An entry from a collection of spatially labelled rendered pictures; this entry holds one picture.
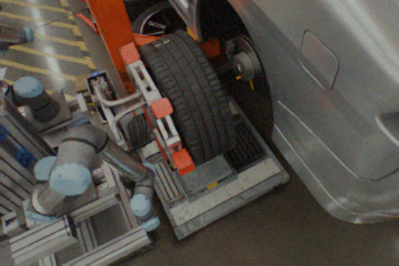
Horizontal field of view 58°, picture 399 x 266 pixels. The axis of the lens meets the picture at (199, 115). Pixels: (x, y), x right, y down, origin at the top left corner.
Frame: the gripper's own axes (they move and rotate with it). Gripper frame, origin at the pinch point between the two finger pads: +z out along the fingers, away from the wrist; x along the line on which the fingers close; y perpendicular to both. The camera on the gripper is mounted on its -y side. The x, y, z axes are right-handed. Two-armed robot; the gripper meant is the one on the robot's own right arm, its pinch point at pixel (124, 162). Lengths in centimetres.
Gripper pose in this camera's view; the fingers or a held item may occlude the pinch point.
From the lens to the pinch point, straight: 173.5
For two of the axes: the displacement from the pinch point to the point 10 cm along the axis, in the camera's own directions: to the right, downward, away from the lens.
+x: -8.9, 4.2, -1.9
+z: -4.5, -7.1, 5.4
